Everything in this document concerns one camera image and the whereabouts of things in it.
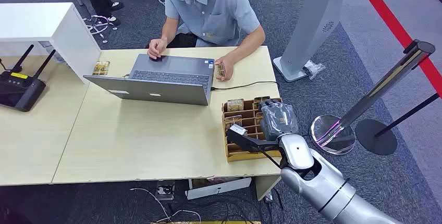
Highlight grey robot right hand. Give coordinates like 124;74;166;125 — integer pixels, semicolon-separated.
259;99;299;142

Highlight person's right hand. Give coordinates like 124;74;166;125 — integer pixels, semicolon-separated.
147;38;168;60

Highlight person's left hand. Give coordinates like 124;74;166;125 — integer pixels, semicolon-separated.
214;55;235;82

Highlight wooden card rack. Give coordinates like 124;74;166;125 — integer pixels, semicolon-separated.
222;97;285;163

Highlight seated person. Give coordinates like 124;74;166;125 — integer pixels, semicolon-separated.
146;0;266;82

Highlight grey laptop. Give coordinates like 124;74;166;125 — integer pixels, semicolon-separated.
83;53;216;107

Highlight clear plastic bag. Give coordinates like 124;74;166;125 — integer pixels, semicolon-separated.
303;60;326;80

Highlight wooden table leg panel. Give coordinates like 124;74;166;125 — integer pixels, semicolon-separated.
254;175;281;202

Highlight white flat box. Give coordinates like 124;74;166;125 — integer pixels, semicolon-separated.
185;177;252;201

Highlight grey kiosk stand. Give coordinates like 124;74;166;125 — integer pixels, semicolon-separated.
273;0;357;83

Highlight stanchion with black base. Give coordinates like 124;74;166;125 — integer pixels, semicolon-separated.
355;93;441;156

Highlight stanchion with chrome base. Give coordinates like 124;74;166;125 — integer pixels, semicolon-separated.
310;39;436;156

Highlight white cabinet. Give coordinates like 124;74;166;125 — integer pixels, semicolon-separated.
0;2;102;84

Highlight black router with antennas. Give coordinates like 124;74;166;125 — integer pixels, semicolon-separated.
0;44;57;113

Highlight red barrier strip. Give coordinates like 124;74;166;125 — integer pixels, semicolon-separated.
352;0;442;97

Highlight black laptop cable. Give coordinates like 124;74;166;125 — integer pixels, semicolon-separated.
211;81;280;92

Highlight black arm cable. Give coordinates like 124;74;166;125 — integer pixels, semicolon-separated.
257;148;283;169

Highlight black floor cables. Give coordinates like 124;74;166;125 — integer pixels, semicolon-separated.
165;194;286;224

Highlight thin white cable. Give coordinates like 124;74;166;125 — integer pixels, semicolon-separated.
129;188;202;224

